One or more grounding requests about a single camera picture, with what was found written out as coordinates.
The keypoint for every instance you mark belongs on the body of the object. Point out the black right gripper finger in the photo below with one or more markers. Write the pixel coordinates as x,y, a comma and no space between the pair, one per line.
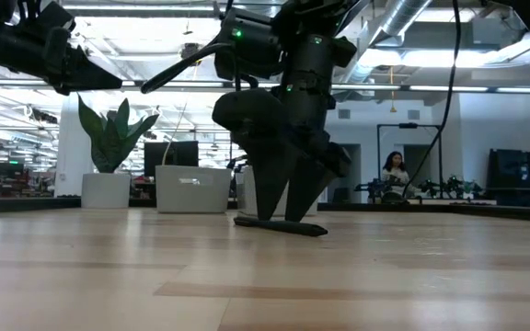
308,188
269,174

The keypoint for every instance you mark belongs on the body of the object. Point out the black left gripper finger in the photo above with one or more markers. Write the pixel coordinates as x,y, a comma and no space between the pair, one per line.
90,78

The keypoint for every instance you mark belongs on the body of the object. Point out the black pen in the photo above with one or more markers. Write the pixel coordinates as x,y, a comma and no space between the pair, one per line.
288,227

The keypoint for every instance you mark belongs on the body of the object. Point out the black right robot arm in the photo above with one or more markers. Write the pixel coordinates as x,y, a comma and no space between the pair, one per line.
246,46

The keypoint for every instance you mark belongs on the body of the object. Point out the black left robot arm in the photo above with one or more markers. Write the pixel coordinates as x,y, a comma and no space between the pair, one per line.
7,43

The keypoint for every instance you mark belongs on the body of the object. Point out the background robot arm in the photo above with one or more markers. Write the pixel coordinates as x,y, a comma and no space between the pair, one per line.
453,186
371,186

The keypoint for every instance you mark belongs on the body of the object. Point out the person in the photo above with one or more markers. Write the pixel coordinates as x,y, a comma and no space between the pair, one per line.
396,177

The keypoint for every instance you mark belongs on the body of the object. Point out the black background monitor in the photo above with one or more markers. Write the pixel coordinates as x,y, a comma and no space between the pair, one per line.
177,154

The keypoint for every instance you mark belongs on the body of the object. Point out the potted snake plant white pot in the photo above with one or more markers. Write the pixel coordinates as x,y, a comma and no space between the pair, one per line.
106,190

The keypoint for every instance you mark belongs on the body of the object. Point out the black cabinet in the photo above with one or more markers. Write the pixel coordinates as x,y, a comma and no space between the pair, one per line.
509,174

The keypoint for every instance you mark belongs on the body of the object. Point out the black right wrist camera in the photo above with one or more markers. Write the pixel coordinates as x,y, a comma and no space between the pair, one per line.
246,112

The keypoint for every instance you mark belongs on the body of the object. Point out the black frame stand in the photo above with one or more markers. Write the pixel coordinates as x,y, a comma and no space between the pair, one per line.
407,125

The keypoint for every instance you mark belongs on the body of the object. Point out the black aluminium table frame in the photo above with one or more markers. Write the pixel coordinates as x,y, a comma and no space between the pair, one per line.
430,208

